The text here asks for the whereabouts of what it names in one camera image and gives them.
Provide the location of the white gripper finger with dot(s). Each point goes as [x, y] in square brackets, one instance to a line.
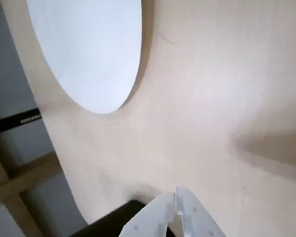
[195, 217]
[153, 214]

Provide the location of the black bin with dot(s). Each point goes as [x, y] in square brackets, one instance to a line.
[108, 219]

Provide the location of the white paper plate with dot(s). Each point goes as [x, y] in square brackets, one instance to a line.
[88, 49]

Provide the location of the black tripod leg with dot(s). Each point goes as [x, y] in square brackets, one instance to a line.
[10, 123]

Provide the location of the wooden frame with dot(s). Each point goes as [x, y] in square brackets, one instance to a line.
[27, 175]

